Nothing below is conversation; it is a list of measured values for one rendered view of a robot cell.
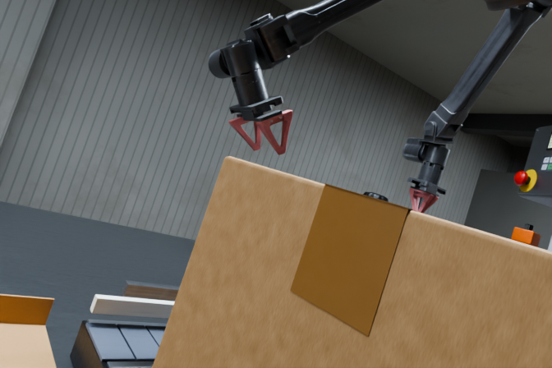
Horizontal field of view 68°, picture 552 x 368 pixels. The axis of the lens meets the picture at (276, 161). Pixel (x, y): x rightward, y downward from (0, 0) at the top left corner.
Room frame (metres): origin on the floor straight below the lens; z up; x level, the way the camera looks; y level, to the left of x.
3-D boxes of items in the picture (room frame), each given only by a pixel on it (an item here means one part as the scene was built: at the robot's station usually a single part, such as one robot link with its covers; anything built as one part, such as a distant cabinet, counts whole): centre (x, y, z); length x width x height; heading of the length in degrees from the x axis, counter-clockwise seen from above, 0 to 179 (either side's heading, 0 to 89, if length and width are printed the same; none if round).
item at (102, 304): (0.82, -0.28, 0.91); 1.07 x 0.01 x 0.02; 127
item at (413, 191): (1.12, -0.42, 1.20); 0.07 x 0.07 x 0.09; 37
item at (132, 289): (0.76, -0.32, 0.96); 1.07 x 0.01 x 0.01; 127
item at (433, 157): (1.11, -0.41, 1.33); 0.07 x 0.06 x 0.07; 30
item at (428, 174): (1.11, -0.41, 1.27); 0.10 x 0.07 x 0.07; 127
